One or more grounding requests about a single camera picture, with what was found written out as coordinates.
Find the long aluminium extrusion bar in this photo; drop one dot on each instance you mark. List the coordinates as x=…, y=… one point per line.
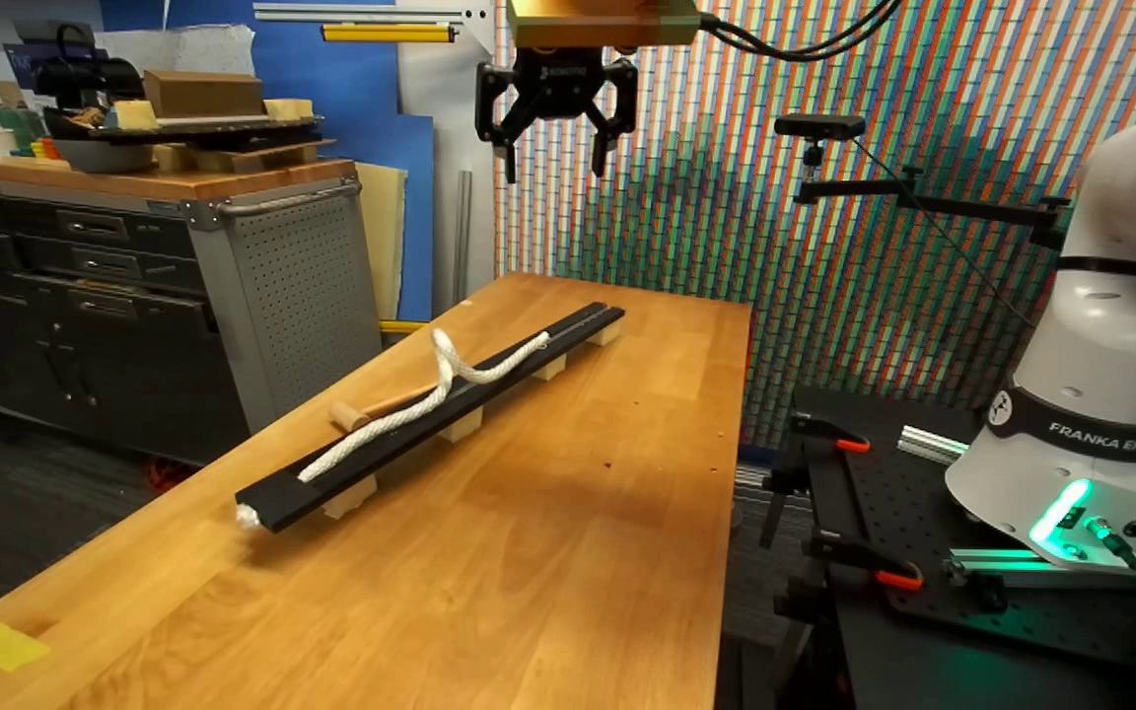
x=989, y=562

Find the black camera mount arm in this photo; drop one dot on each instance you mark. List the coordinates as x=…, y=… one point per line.
x=949, y=203

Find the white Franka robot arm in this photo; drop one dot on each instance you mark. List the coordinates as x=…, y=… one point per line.
x=1104, y=300

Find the silver metal bar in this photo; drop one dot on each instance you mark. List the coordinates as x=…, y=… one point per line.
x=358, y=13

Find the green object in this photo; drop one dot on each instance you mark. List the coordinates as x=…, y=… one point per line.
x=16, y=132

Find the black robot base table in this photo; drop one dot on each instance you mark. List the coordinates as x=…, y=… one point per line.
x=936, y=658

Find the flat black board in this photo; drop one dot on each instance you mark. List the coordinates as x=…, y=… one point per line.
x=197, y=128

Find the black tool on cabinet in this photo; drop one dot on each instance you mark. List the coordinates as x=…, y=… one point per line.
x=59, y=66

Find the wooden box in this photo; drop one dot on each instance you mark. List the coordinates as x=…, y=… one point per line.
x=202, y=98

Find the long black rail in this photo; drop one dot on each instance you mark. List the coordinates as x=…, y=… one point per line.
x=281, y=499

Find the loose wooden stick piece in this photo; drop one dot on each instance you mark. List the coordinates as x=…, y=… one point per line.
x=348, y=418

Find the small wooden support block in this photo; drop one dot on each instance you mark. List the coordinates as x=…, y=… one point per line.
x=468, y=429
x=610, y=339
x=354, y=499
x=552, y=371

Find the black clamp orange tip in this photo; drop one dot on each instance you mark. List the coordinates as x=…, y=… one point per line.
x=895, y=578
x=845, y=442

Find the blue foam board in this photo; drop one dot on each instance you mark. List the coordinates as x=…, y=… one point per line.
x=333, y=94

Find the grey metal pole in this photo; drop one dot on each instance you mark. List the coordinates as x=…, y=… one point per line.
x=463, y=239

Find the grey metal tool cabinet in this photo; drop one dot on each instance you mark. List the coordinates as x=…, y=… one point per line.
x=294, y=289

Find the white board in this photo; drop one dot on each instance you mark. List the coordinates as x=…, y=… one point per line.
x=443, y=120

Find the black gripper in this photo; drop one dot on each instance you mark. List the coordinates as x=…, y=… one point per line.
x=557, y=82

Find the pale foam block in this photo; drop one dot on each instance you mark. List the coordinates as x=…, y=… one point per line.
x=131, y=118
x=289, y=112

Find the black camera on mount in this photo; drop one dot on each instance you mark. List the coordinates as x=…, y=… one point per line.
x=823, y=128

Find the colourful striped backdrop panel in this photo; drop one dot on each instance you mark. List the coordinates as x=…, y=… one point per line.
x=701, y=222

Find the white round rail end knob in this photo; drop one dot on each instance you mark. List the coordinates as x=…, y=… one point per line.
x=248, y=520

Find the beige foam panel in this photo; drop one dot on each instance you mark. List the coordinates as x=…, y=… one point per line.
x=379, y=239

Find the short aluminium extrusion bar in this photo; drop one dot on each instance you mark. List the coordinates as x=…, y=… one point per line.
x=932, y=442

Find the yellow level bar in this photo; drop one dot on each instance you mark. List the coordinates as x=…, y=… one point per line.
x=389, y=35

